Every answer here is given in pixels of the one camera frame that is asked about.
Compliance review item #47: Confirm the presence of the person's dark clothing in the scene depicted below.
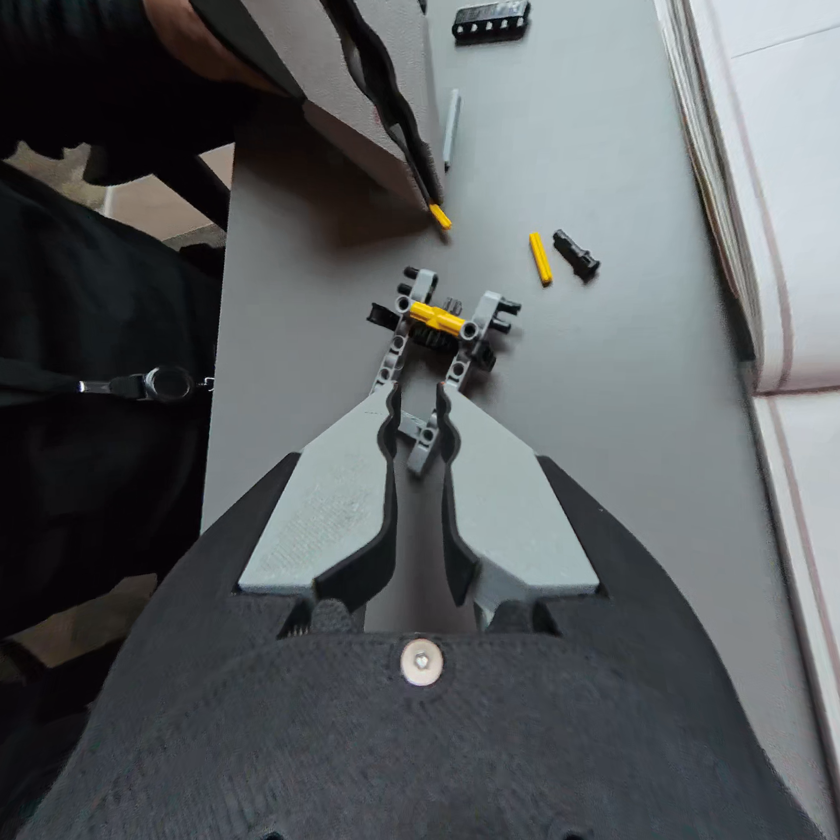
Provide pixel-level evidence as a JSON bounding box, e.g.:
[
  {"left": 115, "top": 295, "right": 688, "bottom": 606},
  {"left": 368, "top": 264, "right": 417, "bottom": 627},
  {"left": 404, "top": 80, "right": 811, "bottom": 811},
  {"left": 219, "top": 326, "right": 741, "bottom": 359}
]
[{"left": 0, "top": 161, "right": 227, "bottom": 840}]

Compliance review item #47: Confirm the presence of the black five-hole lego beam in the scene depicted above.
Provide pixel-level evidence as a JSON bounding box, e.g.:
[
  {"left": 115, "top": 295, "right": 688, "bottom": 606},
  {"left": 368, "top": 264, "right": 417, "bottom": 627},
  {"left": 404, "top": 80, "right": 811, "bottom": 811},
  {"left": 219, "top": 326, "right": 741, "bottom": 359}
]
[{"left": 451, "top": 0, "right": 531, "bottom": 46}]

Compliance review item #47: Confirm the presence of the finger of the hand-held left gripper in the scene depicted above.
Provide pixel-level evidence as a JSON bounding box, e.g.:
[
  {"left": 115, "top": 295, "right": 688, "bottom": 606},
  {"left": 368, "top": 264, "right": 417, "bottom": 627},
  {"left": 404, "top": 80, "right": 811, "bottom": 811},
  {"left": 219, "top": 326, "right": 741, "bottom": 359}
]
[
  {"left": 241, "top": 0, "right": 432, "bottom": 211},
  {"left": 336, "top": 0, "right": 445, "bottom": 199}
]

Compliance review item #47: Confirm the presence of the lego instruction booklet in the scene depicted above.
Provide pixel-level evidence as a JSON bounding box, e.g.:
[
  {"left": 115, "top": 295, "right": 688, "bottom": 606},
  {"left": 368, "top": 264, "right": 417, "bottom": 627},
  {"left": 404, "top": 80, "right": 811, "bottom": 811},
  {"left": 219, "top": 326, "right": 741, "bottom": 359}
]
[{"left": 653, "top": 0, "right": 840, "bottom": 756}]

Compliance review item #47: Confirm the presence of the person's left hand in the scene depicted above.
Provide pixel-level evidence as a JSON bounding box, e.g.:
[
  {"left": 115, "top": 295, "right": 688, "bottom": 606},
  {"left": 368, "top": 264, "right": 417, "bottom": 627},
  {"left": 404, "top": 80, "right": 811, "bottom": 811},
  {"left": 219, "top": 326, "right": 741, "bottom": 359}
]
[{"left": 143, "top": 0, "right": 291, "bottom": 99}]

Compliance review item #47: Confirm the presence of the grey lego axle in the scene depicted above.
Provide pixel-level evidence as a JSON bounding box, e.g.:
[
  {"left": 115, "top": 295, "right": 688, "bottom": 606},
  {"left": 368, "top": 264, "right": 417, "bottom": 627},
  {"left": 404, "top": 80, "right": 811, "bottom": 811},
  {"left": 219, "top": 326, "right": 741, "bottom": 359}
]
[{"left": 443, "top": 88, "right": 463, "bottom": 173}]

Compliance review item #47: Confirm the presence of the black lego axle pin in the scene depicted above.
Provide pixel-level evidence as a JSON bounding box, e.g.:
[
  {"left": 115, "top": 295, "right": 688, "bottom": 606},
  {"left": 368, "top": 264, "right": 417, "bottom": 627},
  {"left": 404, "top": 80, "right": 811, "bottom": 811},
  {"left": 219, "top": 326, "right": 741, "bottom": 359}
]
[{"left": 553, "top": 228, "right": 601, "bottom": 284}]

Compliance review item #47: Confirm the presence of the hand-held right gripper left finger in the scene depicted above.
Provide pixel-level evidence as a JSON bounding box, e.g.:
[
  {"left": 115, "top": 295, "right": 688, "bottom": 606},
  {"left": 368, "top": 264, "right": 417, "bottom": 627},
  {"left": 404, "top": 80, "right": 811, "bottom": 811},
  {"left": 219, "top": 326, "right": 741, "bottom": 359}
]
[{"left": 238, "top": 382, "right": 403, "bottom": 614}]

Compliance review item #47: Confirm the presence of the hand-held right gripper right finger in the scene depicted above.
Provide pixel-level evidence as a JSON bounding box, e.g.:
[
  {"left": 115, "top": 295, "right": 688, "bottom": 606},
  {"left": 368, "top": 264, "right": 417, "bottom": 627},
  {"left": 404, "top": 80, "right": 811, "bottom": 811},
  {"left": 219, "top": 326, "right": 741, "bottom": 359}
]
[{"left": 435, "top": 384, "right": 601, "bottom": 631}]

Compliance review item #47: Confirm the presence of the grey lego frame assembly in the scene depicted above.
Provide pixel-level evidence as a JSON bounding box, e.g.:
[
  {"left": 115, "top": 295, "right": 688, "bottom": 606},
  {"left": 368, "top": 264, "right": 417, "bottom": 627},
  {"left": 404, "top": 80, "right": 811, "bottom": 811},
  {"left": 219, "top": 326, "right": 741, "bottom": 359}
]
[{"left": 366, "top": 266, "right": 524, "bottom": 480}]

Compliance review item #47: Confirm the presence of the black lanyard badge reel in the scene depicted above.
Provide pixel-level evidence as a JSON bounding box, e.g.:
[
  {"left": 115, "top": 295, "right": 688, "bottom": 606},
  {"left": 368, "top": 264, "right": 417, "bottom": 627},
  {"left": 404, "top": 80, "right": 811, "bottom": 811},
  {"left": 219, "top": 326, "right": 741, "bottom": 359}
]
[{"left": 0, "top": 357, "right": 216, "bottom": 403}]

